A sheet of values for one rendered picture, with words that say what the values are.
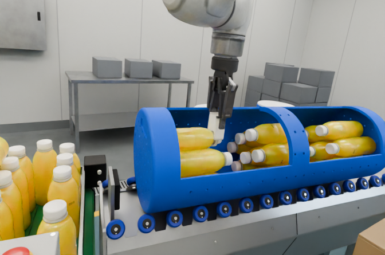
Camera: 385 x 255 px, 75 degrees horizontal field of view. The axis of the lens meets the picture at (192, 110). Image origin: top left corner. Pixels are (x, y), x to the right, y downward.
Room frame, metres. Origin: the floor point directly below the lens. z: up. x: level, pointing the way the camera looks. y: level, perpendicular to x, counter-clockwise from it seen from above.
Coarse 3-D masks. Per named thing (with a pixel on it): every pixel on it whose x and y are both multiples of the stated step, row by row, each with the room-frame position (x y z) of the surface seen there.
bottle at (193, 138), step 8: (176, 128) 0.66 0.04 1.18; (184, 128) 0.66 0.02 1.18; (192, 128) 0.67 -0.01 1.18; (200, 128) 0.68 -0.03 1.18; (184, 136) 0.64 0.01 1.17; (192, 136) 0.64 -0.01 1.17; (200, 136) 0.65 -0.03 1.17; (208, 136) 0.66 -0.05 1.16; (184, 144) 0.63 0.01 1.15; (192, 144) 0.64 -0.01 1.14; (200, 144) 0.65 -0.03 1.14; (208, 144) 0.66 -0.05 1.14
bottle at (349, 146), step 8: (336, 144) 0.84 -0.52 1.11; (344, 144) 0.84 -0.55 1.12; (352, 144) 0.84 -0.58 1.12; (360, 144) 0.85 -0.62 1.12; (368, 144) 0.87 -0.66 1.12; (336, 152) 0.83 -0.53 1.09; (344, 152) 0.83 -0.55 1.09; (352, 152) 0.83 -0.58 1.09; (360, 152) 0.85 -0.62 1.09; (368, 152) 0.87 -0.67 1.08
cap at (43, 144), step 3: (39, 141) 0.67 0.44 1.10; (42, 141) 0.67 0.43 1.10; (45, 141) 0.67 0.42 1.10; (48, 141) 0.68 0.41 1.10; (51, 141) 0.68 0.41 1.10; (39, 144) 0.65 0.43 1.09; (42, 144) 0.65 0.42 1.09; (45, 144) 0.65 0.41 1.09; (48, 144) 0.66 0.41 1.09; (51, 144) 0.67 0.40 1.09; (39, 147) 0.65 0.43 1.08; (42, 147) 0.65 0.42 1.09; (45, 147) 0.65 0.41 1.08; (48, 147) 0.66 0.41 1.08; (51, 147) 0.67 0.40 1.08
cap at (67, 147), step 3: (63, 144) 0.66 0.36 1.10; (66, 144) 0.66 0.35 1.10; (69, 144) 0.67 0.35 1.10; (72, 144) 0.67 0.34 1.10; (60, 147) 0.64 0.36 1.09; (63, 147) 0.64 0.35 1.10; (66, 147) 0.64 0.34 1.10; (69, 147) 0.65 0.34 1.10; (72, 147) 0.66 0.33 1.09; (60, 150) 0.64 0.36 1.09; (63, 150) 0.64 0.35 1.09; (66, 150) 0.64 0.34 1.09; (69, 150) 0.65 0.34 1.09; (72, 150) 0.65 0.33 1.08
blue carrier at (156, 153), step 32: (160, 128) 0.56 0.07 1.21; (288, 128) 0.70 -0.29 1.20; (384, 128) 0.86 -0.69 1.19; (160, 160) 0.51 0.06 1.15; (352, 160) 0.76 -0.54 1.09; (384, 160) 0.83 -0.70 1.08; (160, 192) 0.50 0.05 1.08; (192, 192) 0.54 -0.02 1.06; (224, 192) 0.58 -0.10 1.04; (256, 192) 0.64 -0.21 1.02
